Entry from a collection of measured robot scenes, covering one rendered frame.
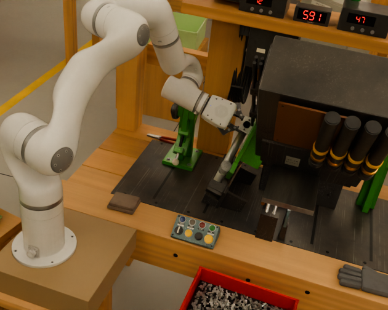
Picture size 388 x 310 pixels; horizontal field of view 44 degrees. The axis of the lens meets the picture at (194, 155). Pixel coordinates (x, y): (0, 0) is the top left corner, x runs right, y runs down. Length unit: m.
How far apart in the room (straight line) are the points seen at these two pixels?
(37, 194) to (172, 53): 0.59
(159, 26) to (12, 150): 0.55
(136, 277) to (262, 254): 1.21
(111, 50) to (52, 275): 0.66
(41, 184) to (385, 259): 1.15
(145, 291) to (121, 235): 1.10
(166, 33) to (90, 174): 0.71
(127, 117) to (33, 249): 0.90
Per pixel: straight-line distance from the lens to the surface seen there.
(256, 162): 1.64
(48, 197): 1.37
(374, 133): 1.20
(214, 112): 1.68
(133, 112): 2.15
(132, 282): 2.69
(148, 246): 1.69
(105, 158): 2.02
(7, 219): 1.90
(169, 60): 1.55
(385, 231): 1.90
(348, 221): 1.88
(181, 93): 1.68
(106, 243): 1.55
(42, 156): 1.24
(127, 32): 1.28
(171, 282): 2.70
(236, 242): 1.65
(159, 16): 1.44
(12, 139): 1.32
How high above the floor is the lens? 2.03
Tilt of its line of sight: 34 degrees down
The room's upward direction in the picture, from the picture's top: 7 degrees clockwise
